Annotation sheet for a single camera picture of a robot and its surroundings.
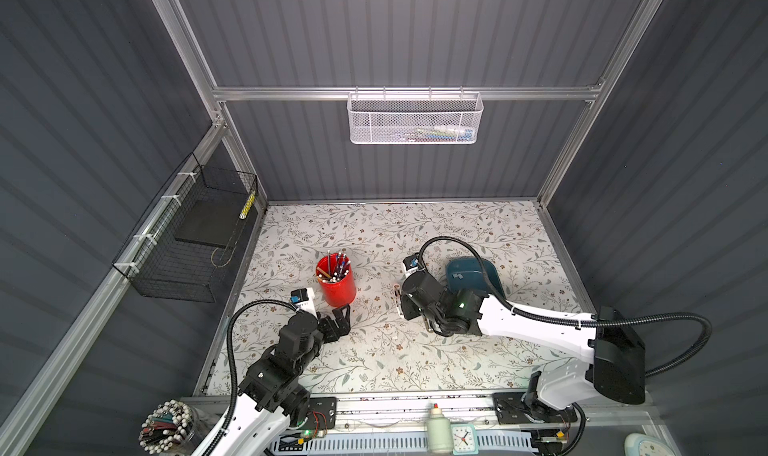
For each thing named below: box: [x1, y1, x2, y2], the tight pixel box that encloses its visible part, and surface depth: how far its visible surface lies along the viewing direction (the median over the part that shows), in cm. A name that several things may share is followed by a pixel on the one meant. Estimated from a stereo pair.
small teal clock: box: [451, 423, 479, 455], surface depth 70 cm
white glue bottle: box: [427, 403, 454, 455], surface depth 66 cm
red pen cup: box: [315, 250, 356, 308], surface depth 88 cm
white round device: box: [624, 433, 676, 456], surface depth 68 cm
